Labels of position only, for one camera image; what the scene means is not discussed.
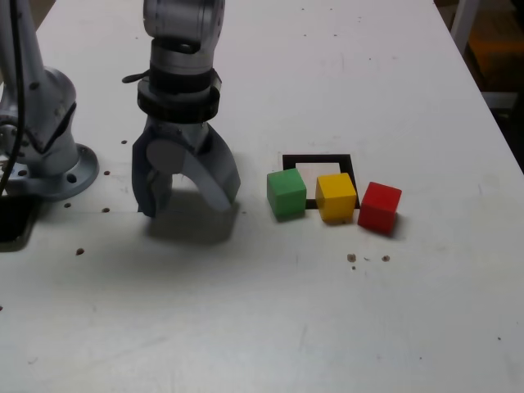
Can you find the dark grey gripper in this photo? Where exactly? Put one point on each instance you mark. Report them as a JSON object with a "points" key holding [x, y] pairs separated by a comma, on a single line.
{"points": [[176, 129]]}

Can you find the green cube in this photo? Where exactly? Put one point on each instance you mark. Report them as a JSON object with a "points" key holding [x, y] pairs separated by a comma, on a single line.
{"points": [[286, 192]]}

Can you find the yellow cube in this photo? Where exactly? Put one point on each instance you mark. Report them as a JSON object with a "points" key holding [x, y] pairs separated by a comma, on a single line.
{"points": [[335, 196]]}

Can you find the red cube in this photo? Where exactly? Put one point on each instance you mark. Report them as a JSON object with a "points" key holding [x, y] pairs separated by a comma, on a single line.
{"points": [[378, 209]]}

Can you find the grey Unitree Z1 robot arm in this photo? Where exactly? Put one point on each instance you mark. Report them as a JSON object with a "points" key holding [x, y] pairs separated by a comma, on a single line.
{"points": [[53, 106]]}

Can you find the black tape square outline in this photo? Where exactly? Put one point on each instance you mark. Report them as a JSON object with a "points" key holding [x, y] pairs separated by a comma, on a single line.
{"points": [[315, 158]]}

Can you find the black tray with grey rim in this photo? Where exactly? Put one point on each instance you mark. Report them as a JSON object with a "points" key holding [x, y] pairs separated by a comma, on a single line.
{"points": [[12, 221]]}

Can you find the yellow background box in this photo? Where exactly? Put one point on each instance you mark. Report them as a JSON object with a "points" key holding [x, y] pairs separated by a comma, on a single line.
{"points": [[497, 45]]}

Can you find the white frame post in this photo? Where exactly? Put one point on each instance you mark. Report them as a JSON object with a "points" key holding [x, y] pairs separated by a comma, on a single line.
{"points": [[462, 20]]}

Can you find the white frame crossbar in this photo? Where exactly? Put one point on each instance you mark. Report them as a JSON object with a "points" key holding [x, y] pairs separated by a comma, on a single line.
{"points": [[499, 99]]}

